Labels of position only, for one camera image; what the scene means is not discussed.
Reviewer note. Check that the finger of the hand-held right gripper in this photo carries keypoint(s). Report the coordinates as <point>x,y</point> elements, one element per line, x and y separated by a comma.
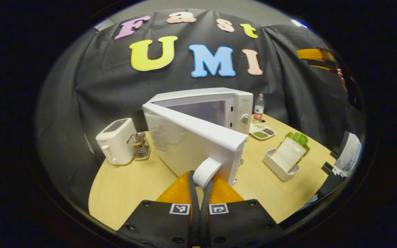
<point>312,54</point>
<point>326,66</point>

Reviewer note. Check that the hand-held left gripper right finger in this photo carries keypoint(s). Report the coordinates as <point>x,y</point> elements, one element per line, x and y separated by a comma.
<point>206,213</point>

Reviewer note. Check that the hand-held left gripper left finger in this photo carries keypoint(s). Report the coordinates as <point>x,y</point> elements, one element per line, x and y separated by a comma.
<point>193,213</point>

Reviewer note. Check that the white microwave oven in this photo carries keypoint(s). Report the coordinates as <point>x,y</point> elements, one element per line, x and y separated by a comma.
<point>198,141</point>

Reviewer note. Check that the lettuce sandwich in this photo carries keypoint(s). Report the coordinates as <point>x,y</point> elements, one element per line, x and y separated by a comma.
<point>288,153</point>

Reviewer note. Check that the small ceiling light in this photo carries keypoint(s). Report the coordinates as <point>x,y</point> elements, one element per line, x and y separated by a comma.
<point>298,23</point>

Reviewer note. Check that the clear water bottle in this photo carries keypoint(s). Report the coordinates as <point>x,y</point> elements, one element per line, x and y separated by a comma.
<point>258,110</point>

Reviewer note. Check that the white rectangular tray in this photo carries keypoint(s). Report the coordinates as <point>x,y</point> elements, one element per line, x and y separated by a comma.
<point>281,170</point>

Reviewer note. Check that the white cloth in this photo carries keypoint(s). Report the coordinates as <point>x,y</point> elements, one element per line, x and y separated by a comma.
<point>348,155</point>

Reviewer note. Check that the divided dish of beans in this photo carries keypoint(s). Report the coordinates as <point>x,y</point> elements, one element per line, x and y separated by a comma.
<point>261,132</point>

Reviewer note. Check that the white toaster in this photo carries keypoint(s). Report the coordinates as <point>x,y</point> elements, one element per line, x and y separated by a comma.
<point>115,144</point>

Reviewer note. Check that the black backdrop cloth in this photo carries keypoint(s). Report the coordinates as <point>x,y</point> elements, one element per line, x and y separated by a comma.
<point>115,86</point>

